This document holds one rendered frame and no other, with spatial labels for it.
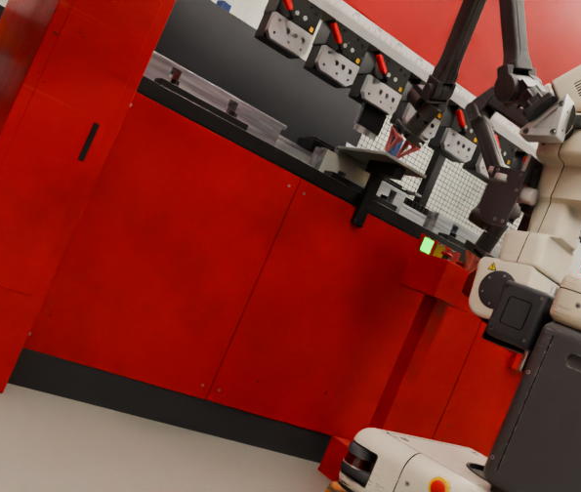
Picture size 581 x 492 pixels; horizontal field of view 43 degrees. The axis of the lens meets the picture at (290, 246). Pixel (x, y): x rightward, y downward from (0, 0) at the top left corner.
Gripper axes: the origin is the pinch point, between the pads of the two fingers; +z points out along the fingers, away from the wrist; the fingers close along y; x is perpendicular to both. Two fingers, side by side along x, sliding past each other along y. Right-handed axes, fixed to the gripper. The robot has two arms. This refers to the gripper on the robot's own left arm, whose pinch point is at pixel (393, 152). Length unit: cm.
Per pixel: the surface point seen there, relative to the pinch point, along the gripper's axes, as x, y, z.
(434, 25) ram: -36, -5, -35
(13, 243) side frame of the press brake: 39, 98, 56
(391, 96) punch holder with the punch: -21.5, -0.1, -10.3
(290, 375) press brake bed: 36, 0, 70
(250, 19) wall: -511, -145, 99
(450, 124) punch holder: -23.7, -29.3, -13.3
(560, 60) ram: -46, -67, -53
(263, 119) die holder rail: -9.1, 39.3, 14.9
